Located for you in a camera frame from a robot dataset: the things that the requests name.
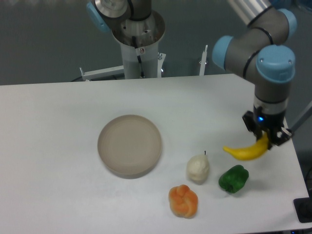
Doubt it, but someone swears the black cable on pedestal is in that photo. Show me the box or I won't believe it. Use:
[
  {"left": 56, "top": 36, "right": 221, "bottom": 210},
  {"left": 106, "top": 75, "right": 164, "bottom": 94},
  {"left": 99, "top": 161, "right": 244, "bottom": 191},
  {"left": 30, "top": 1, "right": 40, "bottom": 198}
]
[{"left": 132, "top": 36, "right": 145, "bottom": 78}]

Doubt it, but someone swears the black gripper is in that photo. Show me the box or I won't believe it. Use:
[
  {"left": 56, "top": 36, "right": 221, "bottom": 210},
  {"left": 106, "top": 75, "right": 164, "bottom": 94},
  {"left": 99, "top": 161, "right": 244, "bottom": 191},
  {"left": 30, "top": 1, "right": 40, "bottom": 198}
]
[{"left": 242, "top": 106, "right": 292, "bottom": 149}]

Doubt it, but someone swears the grey metal leg right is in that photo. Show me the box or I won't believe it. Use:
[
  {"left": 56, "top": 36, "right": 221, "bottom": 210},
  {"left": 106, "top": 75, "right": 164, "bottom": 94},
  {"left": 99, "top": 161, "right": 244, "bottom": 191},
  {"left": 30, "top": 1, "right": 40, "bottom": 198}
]
[{"left": 290, "top": 101, "right": 312, "bottom": 135}]

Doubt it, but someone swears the white metal bracket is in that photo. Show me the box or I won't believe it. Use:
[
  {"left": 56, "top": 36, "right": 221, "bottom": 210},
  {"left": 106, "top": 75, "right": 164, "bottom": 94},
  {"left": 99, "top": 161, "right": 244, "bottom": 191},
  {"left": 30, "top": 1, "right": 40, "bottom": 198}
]
[
  {"left": 199, "top": 45, "right": 208, "bottom": 76},
  {"left": 79, "top": 65, "right": 124, "bottom": 81}
]

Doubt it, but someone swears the beige round plate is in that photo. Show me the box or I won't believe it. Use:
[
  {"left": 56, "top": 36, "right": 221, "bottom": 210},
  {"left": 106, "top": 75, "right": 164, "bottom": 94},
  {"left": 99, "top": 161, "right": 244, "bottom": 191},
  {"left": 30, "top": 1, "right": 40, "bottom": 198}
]
[{"left": 97, "top": 115, "right": 162, "bottom": 179}]

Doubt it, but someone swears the white metal bracket left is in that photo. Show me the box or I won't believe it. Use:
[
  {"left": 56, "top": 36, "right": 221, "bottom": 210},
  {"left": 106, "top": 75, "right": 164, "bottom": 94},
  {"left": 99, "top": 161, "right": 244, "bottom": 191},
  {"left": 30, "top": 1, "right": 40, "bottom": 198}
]
[{"left": 79, "top": 65, "right": 124, "bottom": 81}]

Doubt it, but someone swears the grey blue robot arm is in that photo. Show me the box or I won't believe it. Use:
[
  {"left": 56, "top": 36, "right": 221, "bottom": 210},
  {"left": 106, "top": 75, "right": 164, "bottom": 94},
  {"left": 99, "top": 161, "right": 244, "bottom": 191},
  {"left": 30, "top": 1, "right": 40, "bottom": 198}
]
[{"left": 86, "top": 0, "right": 297, "bottom": 148}]

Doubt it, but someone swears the white metal bracket right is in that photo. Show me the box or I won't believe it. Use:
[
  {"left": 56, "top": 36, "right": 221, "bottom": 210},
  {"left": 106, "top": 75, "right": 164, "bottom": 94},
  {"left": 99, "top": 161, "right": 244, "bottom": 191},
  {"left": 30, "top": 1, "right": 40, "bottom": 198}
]
[{"left": 199, "top": 45, "right": 208, "bottom": 76}]

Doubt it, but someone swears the white toy pear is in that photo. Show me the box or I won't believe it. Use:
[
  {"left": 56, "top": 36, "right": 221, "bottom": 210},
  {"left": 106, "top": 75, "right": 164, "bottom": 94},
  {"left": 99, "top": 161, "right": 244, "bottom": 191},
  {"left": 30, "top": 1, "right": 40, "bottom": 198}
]
[{"left": 186, "top": 151, "right": 210, "bottom": 185}]

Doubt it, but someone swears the yellow toy banana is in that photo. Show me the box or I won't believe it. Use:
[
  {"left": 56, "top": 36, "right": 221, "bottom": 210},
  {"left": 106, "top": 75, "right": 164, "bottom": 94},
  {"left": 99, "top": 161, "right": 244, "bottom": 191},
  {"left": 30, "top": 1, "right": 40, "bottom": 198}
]
[{"left": 223, "top": 133, "right": 269, "bottom": 161}]

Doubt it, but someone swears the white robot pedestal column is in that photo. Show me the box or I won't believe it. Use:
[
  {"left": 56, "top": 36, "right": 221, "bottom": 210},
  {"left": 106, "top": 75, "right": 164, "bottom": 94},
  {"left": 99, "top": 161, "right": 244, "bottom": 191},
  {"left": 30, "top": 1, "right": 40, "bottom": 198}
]
[{"left": 113, "top": 10, "right": 165, "bottom": 79}]

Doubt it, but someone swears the green toy bell pepper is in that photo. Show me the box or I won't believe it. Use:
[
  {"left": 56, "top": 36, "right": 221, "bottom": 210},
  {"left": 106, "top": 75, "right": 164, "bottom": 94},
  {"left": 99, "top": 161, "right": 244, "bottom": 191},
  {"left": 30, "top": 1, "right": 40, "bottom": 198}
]
[{"left": 218, "top": 165, "right": 249, "bottom": 194}]

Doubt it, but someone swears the orange knotted bread roll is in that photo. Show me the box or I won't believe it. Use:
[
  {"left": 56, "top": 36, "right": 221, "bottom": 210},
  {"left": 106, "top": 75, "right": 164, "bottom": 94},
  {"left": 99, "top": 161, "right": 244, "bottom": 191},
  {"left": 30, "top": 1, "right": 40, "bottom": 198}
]
[{"left": 168, "top": 184, "right": 198, "bottom": 218}]

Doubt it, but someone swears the black device at table corner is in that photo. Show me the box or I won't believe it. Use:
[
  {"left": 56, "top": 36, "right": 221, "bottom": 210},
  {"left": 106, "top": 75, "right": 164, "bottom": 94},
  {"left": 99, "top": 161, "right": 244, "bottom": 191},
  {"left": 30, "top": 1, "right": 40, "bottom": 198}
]
[{"left": 293, "top": 197, "right": 312, "bottom": 223}]

